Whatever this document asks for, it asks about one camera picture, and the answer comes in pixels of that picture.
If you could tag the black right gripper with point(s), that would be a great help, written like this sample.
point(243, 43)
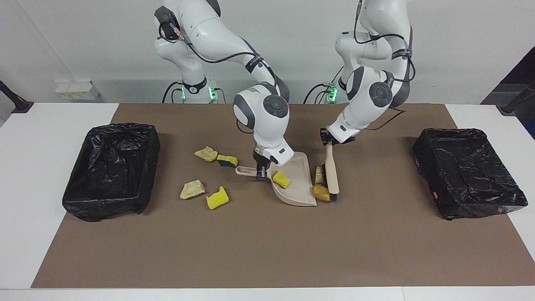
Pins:
point(261, 162)

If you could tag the bin with crumpled black bag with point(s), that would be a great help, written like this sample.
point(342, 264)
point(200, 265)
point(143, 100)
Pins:
point(108, 175)

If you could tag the small yellow sponge piece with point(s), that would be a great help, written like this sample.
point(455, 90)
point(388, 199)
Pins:
point(281, 179)

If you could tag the black stand foot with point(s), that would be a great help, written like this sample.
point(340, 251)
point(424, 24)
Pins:
point(512, 108)
point(21, 106)

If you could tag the brown table mat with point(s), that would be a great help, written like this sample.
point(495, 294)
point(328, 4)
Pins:
point(250, 259)

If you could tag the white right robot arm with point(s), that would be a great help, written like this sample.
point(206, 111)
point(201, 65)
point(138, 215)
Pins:
point(267, 125)

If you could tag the brown oval bread lump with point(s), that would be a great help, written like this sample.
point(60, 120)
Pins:
point(321, 193)

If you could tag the tan foam chunk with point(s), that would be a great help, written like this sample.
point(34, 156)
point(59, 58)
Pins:
point(206, 154)

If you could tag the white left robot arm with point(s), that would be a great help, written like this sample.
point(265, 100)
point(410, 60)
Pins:
point(368, 100)

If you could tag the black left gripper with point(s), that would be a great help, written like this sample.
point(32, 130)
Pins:
point(328, 136)

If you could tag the ridged beige foam chunk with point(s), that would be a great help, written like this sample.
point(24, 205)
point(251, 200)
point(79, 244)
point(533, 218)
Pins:
point(319, 176)

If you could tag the yellow green scrub sponge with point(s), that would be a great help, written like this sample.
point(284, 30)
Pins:
point(228, 161)

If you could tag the white wall socket box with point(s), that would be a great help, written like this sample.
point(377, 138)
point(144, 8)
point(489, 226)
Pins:
point(77, 90)

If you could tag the pale beige foam chunk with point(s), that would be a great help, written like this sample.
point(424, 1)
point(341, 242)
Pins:
point(192, 190)

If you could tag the dark background furniture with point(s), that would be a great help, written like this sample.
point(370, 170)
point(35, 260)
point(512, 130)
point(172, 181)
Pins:
point(522, 71)

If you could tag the large yellow sponge piece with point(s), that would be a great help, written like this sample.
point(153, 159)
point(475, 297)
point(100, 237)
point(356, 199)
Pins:
point(217, 200)

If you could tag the beige hand brush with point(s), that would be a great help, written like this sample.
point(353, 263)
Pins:
point(332, 171)

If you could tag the beige plastic dustpan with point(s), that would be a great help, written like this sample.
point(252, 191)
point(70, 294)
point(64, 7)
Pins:
point(299, 192)

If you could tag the bin with smooth black bag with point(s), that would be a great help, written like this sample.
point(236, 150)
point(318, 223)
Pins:
point(464, 175)

